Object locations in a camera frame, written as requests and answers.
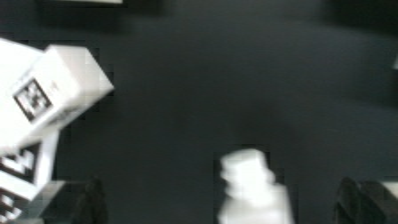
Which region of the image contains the white leg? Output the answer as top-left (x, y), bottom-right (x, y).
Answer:
top-left (0, 132), bottom-right (59, 224)
top-left (217, 149), bottom-right (295, 224)
top-left (0, 38), bottom-right (114, 155)

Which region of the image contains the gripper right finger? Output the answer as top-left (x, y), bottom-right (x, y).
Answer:
top-left (333, 177), bottom-right (398, 224)

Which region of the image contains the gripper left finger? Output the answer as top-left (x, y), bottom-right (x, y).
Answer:
top-left (40, 178), bottom-right (107, 224)

